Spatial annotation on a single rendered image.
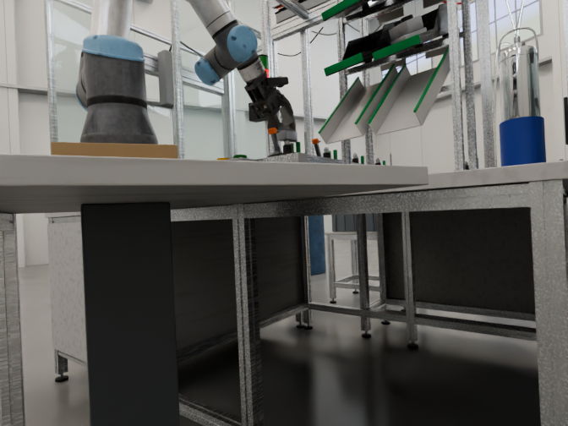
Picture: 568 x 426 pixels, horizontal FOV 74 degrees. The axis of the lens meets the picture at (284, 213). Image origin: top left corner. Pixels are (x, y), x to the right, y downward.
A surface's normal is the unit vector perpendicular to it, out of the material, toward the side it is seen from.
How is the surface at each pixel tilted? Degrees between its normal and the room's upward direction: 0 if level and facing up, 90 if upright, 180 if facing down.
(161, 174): 90
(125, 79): 92
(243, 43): 92
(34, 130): 90
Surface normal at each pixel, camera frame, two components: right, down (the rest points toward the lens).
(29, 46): 0.48, -0.03
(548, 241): -0.61, 0.03
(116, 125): 0.31, -0.29
